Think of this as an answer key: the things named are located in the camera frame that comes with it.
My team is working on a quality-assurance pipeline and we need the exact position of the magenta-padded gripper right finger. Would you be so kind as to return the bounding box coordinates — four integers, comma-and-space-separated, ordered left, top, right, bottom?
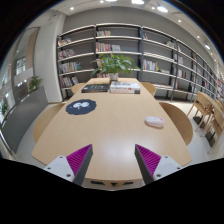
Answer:
134, 143, 183, 185

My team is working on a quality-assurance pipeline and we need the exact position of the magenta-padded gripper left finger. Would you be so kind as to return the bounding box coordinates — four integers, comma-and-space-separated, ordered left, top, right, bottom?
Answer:
43, 143, 94, 187

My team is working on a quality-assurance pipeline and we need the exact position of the pink computer mouse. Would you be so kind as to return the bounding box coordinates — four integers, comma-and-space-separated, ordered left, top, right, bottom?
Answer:
144, 115, 165, 128

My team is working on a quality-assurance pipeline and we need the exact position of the dark cartoon-eyed mouse pad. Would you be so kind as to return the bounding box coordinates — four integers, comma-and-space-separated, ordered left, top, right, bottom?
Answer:
65, 98, 98, 116

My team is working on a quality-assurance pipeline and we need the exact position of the group of wooden slatted chairs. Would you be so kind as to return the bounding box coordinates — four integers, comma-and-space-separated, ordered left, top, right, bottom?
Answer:
186, 90, 224, 154

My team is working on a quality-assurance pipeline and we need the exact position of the thick book with red spine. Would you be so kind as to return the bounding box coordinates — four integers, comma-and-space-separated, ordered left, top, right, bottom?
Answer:
109, 87, 141, 95

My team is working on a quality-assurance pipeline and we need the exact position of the black hardcover book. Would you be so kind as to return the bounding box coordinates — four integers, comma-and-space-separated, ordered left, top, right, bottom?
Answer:
81, 83, 110, 94

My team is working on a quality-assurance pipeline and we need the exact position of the small green floor plant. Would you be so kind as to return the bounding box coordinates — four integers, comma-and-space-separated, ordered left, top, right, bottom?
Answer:
28, 75, 44, 92

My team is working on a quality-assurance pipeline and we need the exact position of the white illustrated-cover book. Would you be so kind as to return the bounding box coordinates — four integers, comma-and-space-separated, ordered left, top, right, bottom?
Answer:
109, 80, 141, 91

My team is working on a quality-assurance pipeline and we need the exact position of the grey shelf unit with books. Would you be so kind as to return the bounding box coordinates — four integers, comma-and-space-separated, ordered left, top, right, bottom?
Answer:
55, 22, 224, 103

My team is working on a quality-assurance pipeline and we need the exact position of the green potted plant white pot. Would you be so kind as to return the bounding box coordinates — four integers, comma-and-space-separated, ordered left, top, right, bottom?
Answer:
90, 53, 141, 82

